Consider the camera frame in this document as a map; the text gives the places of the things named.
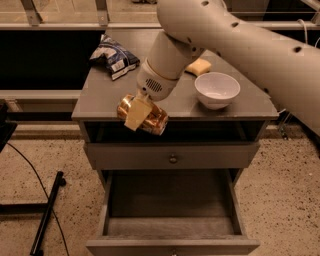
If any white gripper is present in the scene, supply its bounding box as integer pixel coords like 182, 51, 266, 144
125, 60, 177, 131

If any crushed orange soda can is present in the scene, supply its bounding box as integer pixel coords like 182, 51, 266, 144
117, 94, 168, 136

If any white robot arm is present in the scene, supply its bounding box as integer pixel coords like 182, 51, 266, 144
137, 0, 320, 134

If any grey wooden drawer cabinet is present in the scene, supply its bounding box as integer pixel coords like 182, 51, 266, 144
71, 28, 279, 256

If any open grey middle drawer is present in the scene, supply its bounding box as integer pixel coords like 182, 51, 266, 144
86, 170, 260, 256

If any blue white chip bag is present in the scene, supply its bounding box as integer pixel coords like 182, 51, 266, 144
89, 34, 140, 80

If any yellow sponge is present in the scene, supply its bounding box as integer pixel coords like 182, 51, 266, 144
185, 58, 211, 77

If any white bowl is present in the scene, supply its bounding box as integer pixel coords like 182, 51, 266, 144
194, 72, 241, 110

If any black metal stand leg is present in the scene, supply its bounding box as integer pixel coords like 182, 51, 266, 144
30, 171, 66, 256

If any black floor cable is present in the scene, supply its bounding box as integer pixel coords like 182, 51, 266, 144
6, 142, 70, 256

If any white hanging cable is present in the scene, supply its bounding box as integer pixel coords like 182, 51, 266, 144
297, 18, 311, 44

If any metal railing frame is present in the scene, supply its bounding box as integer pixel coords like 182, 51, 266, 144
0, 0, 320, 30

